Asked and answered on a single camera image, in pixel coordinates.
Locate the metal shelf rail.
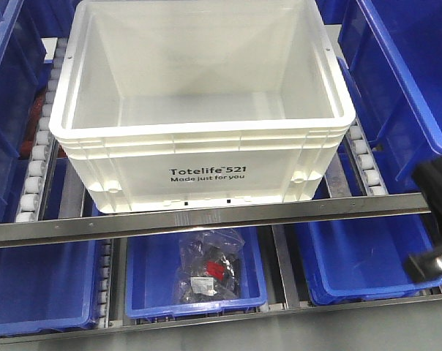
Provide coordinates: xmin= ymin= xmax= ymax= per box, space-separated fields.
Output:
xmin=0 ymin=295 xmax=442 ymax=350
xmin=0 ymin=193 xmax=430 ymax=248

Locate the blue bin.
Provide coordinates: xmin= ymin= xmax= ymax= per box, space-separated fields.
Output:
xmin=293 ymin=215 xmax=442 ymax=306
xmin=0 ymin=241 xmax=102 ymax=336
xmin=125 ymin=227 xmax=267 ymax=321
xmin=0 ymin=1 xmax=78 ymax=222
xmin=317 ymin=1 xmax=442 ymax=193

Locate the left white roller track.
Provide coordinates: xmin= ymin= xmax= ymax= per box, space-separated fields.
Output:
xmin=15 ymin=37 xmax=68 ymax=223

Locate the blue bin lower left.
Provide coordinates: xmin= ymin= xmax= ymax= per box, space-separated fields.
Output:
xmin=0 ymin=241 xmax=102 ymax=336

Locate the right white roller track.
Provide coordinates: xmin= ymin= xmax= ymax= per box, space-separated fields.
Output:
xmin=345 ymin=117 xmax=388 ymax=197

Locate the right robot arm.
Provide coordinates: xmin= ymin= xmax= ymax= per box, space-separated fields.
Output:
xmin=404 ymin=156 xmax=442 ymax=282

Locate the white roller track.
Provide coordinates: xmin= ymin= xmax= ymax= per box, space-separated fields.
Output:
xmin=15 ymin=37 xmax=68 ymax=223
xmin=345 ymin=117 xmax=388 ymax=197

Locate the blue bin lower middle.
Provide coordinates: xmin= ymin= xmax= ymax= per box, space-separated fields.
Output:
xmin=125 ymin=227 xmax=267 ymax=321

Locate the blue bin upper left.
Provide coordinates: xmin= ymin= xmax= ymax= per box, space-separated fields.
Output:
xmin=0 ymin=1 xmax=78 ymax=222

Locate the lower roller track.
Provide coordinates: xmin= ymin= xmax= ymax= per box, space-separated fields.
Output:
xmin=97 ymin=239 xmax=113 ymax=329

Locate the metal shelf front rail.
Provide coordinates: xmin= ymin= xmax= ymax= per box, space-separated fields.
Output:
xmin=0 ymin=193 xmax=430 ymax=248

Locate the plastic bag of parts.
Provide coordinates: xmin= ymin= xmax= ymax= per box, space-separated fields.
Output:
xmin=173 ymin=228 xmax=244 ymax=304

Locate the blue bin lower right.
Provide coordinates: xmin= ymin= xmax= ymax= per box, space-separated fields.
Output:
xmin=293 ymin=215 xmax=442 ymax=306

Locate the lower metal shelf rail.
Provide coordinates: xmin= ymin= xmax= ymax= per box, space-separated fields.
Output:
xmin=0 ymin=295 xmax=442 ymax=350

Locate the blue bin upper right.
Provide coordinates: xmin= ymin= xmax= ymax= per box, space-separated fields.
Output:
xmin=317 ymin=1 xmax=442 ymax=193

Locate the white plastic tote crate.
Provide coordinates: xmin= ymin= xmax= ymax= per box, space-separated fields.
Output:
xmin=49 ymin=1 xmax=356 ymax=214

